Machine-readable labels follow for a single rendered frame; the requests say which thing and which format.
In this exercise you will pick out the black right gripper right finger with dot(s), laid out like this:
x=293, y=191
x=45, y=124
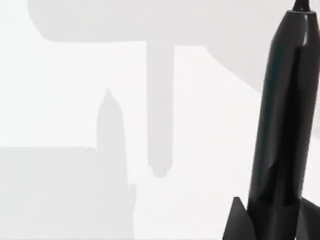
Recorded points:
x=311, y=222

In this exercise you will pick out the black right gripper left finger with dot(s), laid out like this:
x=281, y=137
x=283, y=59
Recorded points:
x=235, y=222

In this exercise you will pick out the black glossy tapered bottle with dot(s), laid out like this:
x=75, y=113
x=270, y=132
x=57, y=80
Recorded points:
x=282, y=125

